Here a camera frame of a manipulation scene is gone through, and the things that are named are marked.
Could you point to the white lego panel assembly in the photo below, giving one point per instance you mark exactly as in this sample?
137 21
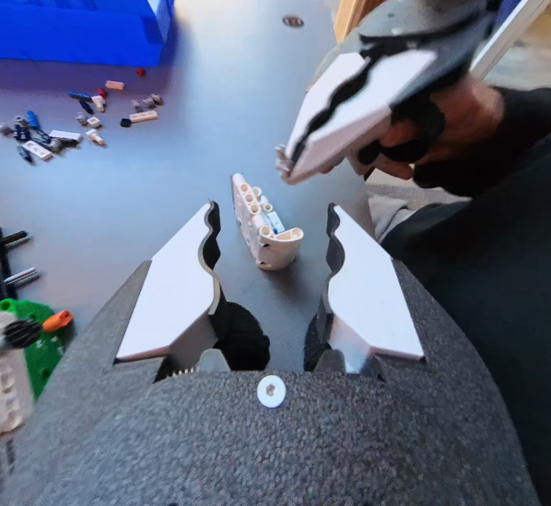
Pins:
280 252

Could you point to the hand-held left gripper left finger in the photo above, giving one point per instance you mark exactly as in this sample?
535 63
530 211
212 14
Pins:
172 299

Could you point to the small grey lego connector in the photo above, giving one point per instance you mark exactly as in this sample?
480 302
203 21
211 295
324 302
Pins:
282 166

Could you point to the person's right hand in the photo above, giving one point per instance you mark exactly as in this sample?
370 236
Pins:
473 118

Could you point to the blue plastic bin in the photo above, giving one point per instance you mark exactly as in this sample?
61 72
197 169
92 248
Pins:
86 11

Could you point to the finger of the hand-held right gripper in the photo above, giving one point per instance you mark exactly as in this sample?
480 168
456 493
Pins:
366 105
318 101

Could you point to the pile of small lego pieces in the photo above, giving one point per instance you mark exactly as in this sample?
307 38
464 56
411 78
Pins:
142 116

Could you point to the lego truck model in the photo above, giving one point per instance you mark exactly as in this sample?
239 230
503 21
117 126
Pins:
43 355

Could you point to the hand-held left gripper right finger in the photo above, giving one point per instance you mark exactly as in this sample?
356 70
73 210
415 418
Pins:
370 299

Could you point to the round table insert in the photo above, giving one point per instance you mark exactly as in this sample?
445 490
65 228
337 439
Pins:
293 21

